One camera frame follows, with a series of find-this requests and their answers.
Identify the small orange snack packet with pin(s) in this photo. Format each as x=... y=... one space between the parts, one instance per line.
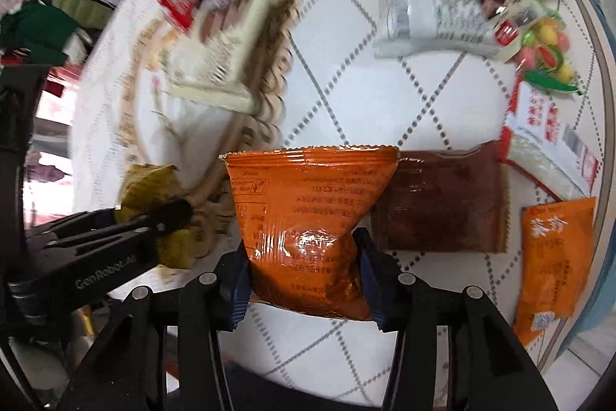
x=553 y=257

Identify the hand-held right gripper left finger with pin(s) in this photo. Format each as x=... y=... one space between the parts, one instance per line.
x=235 y=290

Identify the red and white snack packet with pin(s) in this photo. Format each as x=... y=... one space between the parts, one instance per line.
x=544 y=151

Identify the brown snack packet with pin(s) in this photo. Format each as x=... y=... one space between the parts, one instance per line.
x=442 y=199

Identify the pale green snack packet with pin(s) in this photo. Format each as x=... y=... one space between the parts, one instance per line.
x=495 y=1

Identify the white quilted bed cover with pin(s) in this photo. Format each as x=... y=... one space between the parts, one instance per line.
x=346 y=79

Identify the large orange snack packet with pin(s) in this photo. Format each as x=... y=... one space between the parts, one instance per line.
x=298 y=209

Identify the yellow snack packet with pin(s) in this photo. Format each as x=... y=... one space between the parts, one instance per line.
x=144 y=189

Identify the pile of clothes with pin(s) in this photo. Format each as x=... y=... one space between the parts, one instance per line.
x=38 y=26

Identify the fruit candy bag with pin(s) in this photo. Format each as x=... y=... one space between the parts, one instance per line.
x=544 y=45

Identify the beige red label snack packet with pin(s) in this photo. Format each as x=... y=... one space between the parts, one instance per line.
x=216 y=54

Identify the pink red object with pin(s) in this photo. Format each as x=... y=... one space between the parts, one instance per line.
x=55 y=103

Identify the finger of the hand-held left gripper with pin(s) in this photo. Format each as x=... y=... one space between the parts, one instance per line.
x=171 y=218
x=86 y=218

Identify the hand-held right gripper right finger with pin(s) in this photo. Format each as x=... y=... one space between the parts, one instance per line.
x=374 y=290

